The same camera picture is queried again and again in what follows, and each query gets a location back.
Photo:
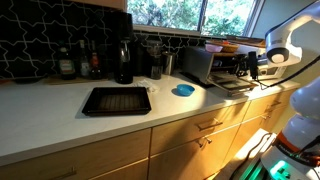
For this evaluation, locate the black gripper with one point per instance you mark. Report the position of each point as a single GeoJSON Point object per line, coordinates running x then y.
{"type": "Point", "coordinates": [253, 65]}

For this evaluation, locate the white crumpled paper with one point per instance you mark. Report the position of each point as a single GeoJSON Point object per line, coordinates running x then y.
{"type": "Point", "coordinates": [146, 86]}

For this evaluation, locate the kitchen window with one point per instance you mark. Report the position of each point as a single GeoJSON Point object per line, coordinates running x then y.
{"type": "Point", "coordinates": [166, 13]}

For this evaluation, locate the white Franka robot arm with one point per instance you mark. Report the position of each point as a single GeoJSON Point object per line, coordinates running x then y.
{"type": "Point", "coordinates": [300, 36]}

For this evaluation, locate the black baking tray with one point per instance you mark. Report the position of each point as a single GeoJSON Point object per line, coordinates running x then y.
{"type": "Point", "coordinates": [116, 101]}

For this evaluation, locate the tall black drink machine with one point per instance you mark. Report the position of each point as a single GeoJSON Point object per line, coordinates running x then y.
{"type": "Point", "coordinates": [123, 50]}

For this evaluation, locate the robot base platform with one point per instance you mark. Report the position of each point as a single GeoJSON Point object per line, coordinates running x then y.
{"type": "Point", "coordinates": [276, 170]}

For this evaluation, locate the wooden board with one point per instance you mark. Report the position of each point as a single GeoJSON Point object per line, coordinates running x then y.
{"type": "Point", "coordinates": [53, 80]}

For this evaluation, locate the dark bottle green label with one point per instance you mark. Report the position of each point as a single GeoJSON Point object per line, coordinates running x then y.
{"type": "Point", "coordinates": [66, 65]}

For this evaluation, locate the glass toaster oven door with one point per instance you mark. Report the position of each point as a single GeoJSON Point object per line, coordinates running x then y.
{"type": "Point", "coordinates": [233, 85]}

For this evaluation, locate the steel canister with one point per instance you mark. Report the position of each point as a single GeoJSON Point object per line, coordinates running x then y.
{"type": "Point", "coordinates": [169, 63]}

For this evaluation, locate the small blue bowl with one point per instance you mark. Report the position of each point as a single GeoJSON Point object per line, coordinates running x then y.
{"type": "Point", "coordinates": [185, 90]}

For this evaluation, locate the wooden upper cabinet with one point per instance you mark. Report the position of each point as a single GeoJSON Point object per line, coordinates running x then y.
{"type": "Point", "coordinates": [106, 3]}

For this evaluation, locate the silver toaster oven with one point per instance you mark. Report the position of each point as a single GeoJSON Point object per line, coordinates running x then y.
{"type": "Point", "coordinates": [196, 63]}

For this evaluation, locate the glass grinder jar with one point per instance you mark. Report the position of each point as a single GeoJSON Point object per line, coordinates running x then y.
{"type": "Point", "coordinates": [155, 63]}

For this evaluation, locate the wooden base cabinet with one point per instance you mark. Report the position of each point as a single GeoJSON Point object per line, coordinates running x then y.
{"type": "Point", "coordinates": [100, 156]}

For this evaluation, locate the red item in basket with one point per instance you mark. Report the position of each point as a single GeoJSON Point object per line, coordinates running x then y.
{"type": "Point", "coordinates": [226, 42]}

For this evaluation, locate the dark bottle red label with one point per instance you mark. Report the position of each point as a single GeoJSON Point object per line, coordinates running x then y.
{"type": "Point", "coordinates": [95, 65]}

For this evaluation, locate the white microwave oven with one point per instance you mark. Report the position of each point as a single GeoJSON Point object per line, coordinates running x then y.
{"type": "Point", "coordinates": [271, 71]}

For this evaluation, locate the small metal cabinet knob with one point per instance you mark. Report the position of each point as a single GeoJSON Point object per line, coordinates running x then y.
{"type": "Point", "coordinates": [208, 140]}
{"type": "Point", "coordinates": [200, 143]}

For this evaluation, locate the pink plastic bowl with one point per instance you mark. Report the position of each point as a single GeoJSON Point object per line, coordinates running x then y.
{"type": "Point", "coordinates": [213, 48]}

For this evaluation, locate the clear glass bottle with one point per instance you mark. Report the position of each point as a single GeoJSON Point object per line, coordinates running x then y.
{"type": "Point", "coordinates": [84, 63]}

